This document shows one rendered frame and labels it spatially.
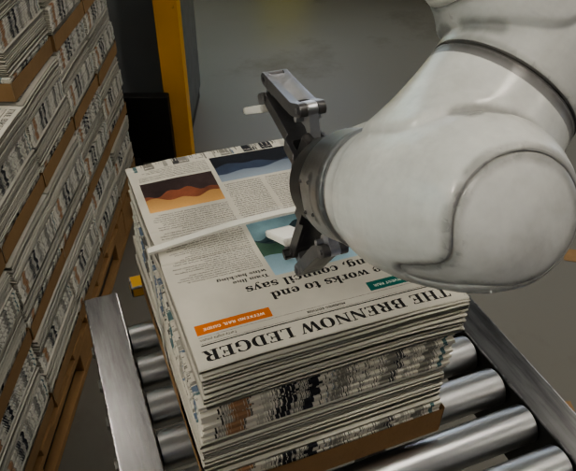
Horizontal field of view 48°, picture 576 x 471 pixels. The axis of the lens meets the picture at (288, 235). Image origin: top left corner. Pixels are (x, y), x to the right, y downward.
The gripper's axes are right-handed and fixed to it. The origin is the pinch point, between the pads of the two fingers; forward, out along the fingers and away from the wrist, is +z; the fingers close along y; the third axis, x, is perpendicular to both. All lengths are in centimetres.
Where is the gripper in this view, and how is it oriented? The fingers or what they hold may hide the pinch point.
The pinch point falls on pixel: (270, 171)
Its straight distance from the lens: 70.3
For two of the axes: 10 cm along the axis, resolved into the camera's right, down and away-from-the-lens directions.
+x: 9.3, -2.2, 2.9
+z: -3.3, -1.4, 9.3
